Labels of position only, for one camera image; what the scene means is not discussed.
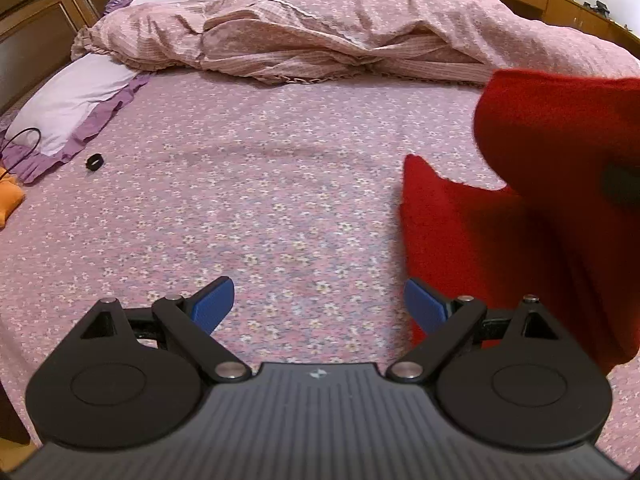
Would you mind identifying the white pillow with purple frill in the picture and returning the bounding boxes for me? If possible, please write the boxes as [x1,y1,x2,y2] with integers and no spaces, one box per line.
[0,0,193,117]

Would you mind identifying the orange cushion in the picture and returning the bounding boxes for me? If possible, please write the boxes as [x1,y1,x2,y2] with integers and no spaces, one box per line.
[0,176,25,229]

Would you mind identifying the black cable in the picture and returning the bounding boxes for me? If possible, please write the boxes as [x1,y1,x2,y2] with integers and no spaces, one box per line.
[0,127,44,182]

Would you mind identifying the pink floral quilt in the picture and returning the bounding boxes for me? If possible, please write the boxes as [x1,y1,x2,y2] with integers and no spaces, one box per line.
[70,0,640,87]

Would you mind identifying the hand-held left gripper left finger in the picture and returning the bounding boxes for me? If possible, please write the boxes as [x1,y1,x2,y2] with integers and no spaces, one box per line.
[80,276,252,382]

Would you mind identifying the wooden dresser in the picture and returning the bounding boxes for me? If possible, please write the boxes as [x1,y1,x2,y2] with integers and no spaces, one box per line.
[440,0,640,58]

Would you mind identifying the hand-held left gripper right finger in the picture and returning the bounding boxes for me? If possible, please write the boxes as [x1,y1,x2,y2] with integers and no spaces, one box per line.
[386,277,562,382]

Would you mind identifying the dark wooden nightstand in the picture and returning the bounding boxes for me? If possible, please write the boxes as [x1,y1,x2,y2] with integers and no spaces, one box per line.
[0,375,32,445]

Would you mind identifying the purple floral bed sheet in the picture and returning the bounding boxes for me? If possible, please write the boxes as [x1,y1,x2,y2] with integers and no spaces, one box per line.
[0,67,640,461]

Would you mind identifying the red knit sweater black cuffs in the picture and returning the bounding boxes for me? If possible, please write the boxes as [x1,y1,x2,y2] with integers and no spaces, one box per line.
[399,67,640,377]

